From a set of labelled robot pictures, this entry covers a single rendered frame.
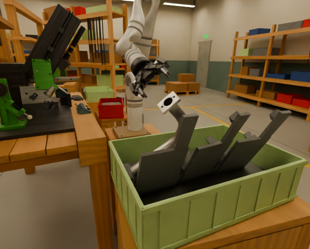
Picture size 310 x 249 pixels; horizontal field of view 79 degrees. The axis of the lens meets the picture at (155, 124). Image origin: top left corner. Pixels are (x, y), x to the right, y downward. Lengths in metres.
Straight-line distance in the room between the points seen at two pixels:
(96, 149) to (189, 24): 11.00
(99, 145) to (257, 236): 0.76
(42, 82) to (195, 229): 1.33
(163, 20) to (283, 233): 10.82
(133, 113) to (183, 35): 10.57
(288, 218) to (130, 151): 0.62
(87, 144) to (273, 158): 0.84
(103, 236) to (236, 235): 0.90
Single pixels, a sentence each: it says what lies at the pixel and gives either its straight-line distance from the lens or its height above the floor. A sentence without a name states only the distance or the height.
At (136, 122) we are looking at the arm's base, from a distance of 1.10.
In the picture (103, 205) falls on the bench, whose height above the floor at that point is 0.47.
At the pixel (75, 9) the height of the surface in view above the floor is 2.24.
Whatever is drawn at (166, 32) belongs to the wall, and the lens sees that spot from 11.16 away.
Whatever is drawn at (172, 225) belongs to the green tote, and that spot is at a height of 0.88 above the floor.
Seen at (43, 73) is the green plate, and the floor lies 1.17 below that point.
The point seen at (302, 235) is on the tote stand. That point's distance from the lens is 0.94.
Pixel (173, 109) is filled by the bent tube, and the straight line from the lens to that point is 0.49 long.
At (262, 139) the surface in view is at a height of 1.02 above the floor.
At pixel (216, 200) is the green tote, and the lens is 0.59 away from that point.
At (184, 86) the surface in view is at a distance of 7.44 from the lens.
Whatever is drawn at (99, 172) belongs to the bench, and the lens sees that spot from 1.11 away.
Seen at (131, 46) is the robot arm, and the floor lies 1.33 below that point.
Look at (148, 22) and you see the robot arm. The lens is 1.01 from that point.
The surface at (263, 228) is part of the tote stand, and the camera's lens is 0.76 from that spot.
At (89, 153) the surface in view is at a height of 0.82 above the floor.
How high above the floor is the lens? 1.28
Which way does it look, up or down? 19 degrees down
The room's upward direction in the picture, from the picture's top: 1 degrees clockwise
